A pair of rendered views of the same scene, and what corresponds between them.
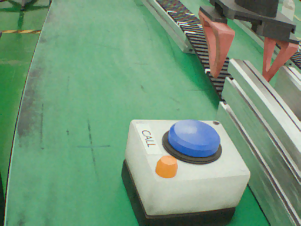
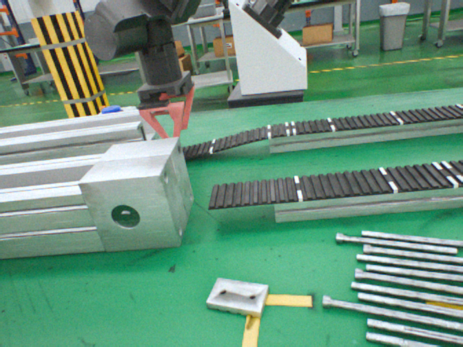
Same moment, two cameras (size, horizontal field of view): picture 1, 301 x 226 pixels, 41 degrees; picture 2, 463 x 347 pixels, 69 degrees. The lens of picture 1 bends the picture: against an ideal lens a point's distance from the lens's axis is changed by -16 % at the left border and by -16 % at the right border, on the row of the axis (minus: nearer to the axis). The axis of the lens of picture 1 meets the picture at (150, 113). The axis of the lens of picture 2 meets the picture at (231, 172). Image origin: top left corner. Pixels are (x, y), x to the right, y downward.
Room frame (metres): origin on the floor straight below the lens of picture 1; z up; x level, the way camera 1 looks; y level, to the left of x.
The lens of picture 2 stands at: (0.83, -0.54, 1.02)
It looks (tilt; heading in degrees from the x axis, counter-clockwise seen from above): 28 degrees down; 119
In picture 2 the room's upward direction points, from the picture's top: 10 degrees counter-clockwise
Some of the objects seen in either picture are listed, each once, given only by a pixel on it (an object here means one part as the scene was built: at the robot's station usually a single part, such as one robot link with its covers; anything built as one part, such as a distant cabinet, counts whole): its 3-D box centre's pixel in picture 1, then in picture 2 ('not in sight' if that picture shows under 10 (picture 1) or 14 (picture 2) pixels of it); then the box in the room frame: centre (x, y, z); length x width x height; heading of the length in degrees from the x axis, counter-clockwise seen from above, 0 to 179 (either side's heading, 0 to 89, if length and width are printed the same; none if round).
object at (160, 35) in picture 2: not in sight; (149, 27); (0.50, -0.11, 1.00); 0.07 x 0.06 x 0.07; 83
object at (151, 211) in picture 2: not in sight; (147, 187); (0.56, -0.27, 0.83); 0.12 x 0.09 x 0.10; 110
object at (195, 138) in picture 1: (193, 142); (111, 111); (0.30, -0.04, 0.84); 0.04 x 0.04 x 0.02
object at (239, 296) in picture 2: not in sight; (238, 296); (0.71, -0.36, 0.78); 0.05 x 0.03 x 0.01; 5
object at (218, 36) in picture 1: (230, 42); (176, 107); (0.49, -0.08, 0.87); 0.07 x 0.07 x 0.09; 20
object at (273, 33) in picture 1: (264, 47); (169, 116); (0.51, -0.12, 0.87); 0.07 x 0.07 x 0.09; 20
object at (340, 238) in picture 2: not in sight; (392, 244); (0.84, -0.26, 0.78); 0.11 x 0.01 x 0.01; 4
